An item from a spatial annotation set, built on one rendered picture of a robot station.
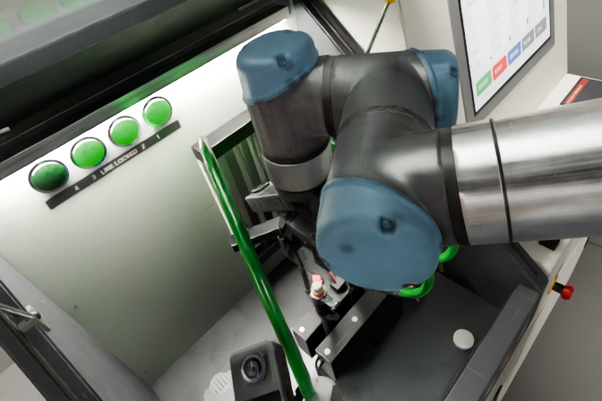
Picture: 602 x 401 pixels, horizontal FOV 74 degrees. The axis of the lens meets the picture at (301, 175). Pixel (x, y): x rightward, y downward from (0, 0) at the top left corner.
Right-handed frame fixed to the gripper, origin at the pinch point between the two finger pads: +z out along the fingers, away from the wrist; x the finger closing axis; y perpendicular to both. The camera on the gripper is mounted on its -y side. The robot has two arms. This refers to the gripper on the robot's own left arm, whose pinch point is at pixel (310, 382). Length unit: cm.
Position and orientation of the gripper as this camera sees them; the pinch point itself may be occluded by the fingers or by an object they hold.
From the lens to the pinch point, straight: 52.4
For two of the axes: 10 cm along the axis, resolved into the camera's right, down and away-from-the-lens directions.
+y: 3.9, 9.1, -0.9
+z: 1.6, 0.3, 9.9
